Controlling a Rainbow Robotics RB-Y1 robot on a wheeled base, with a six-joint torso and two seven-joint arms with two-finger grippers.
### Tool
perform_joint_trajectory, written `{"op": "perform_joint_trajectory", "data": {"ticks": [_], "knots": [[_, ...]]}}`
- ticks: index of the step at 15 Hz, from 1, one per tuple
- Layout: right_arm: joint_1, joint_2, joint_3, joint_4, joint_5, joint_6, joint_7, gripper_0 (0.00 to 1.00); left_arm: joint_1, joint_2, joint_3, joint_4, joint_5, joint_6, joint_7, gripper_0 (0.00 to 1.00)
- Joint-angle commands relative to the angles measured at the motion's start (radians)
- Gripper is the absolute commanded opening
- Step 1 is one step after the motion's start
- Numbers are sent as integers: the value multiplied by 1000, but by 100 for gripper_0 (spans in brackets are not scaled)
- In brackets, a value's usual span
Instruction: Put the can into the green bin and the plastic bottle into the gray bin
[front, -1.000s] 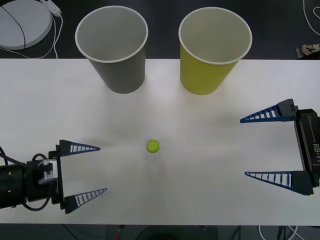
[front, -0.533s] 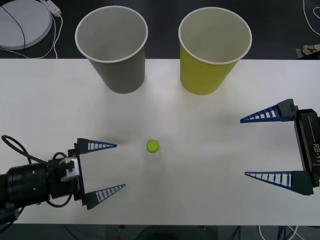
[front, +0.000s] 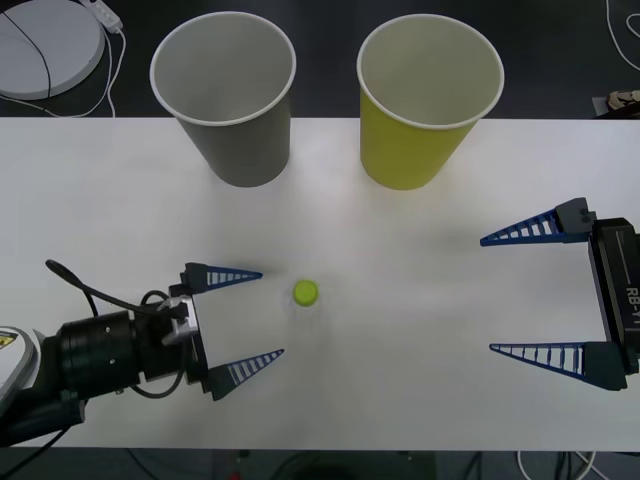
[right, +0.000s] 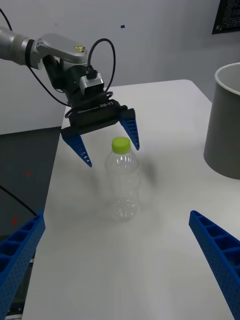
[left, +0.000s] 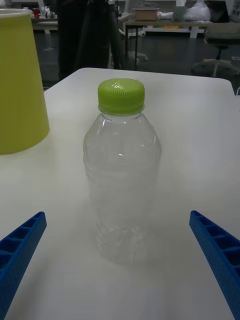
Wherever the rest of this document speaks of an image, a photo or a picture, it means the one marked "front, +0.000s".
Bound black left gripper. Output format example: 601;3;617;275
134;261;286;402

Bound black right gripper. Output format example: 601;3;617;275
479;197;640;394

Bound clear bottle with green cap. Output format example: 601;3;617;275
282;277;326;321

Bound grey plastic waste bin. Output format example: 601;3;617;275
149;12;298;189

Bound yellow-green plastic waste bin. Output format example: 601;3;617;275
356;13;506;192

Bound white round stand base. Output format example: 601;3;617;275
0;4;106;99

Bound white power strip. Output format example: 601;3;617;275
82;0;124;32

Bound white cable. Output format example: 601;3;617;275
0;27;127;119
516;449;604;480
605;0;640;69

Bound thin black cable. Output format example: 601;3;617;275
2;9;54;97

